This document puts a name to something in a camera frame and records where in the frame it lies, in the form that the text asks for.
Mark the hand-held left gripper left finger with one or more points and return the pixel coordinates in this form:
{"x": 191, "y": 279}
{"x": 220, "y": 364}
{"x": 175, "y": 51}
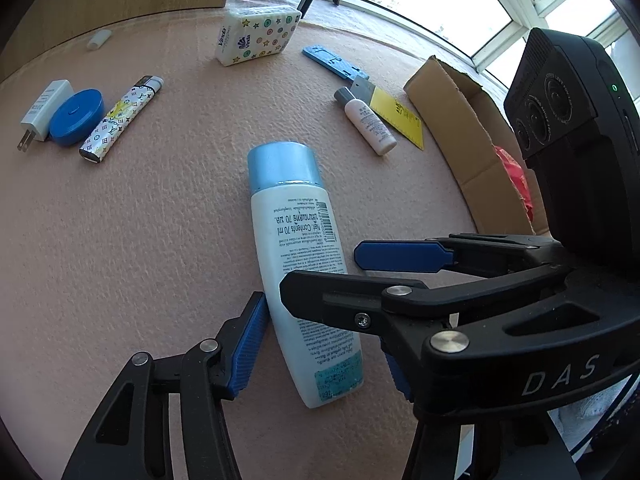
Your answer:
{"x": 247, "y": 345}

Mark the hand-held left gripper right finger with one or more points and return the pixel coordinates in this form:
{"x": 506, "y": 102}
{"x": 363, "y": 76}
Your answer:
{"x": 396, "y": 376}

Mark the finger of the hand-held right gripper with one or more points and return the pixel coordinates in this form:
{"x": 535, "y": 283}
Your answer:
{"x": 340, "y": 300}
{"x": 400, "y": 256}

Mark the white bottle with blue cap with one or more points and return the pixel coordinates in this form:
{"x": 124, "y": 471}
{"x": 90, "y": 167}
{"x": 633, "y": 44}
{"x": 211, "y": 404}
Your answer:
{"x": 295, "y": 240}

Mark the cardboard box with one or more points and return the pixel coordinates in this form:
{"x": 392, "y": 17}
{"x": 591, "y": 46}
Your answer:
{"x": 465, "y": 125}

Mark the small white grey-cap bottle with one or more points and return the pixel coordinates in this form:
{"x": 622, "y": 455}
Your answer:
{"x": 370, "y": 125}

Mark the yellow and black card package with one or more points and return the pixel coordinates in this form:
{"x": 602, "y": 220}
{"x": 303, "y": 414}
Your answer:
{"x": 395, "y": 115}

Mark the blue phone stand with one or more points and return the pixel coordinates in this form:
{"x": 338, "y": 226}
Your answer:
{"x": 330, "y": 60}

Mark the patterned lighter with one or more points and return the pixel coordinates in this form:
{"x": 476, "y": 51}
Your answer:
{"x": 120, "y": 115}

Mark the star-print tissue pack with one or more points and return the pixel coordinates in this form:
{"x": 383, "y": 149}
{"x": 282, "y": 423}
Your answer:
{"x": 255, "y": 35}

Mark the blue round tin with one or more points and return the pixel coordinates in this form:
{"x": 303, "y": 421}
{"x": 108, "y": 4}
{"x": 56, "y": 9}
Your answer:
{"x": 75, "y": 115}

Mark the white charger plug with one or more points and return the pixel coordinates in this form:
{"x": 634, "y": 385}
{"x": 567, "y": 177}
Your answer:
{"x": 45, "y": 105}

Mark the person's right hand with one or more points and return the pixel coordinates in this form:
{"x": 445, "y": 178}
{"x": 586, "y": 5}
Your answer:
{"x": 585, "y": 415}

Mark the red bag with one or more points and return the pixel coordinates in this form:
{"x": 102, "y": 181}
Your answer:
{"x": 515, "y": 175}

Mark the grey plaid cloth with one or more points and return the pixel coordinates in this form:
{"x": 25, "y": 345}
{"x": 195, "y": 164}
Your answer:
{"x": 380, "y": 25}

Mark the small white cylinder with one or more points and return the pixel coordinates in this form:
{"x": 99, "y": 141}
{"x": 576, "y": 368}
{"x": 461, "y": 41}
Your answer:
{"x": 99, "y": 40}

